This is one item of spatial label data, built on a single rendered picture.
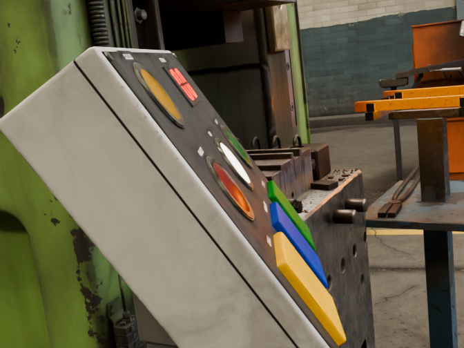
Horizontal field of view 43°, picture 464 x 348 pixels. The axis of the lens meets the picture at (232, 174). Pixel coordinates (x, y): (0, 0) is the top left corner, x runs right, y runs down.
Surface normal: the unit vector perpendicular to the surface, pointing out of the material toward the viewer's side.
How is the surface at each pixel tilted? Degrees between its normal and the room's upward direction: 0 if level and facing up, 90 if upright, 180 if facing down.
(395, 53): 90
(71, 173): 90
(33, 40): 89
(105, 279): 90
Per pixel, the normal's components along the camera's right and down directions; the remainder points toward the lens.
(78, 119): -0.03, 0.20
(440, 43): -0.32, 0.22
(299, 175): 0.89, -0.02
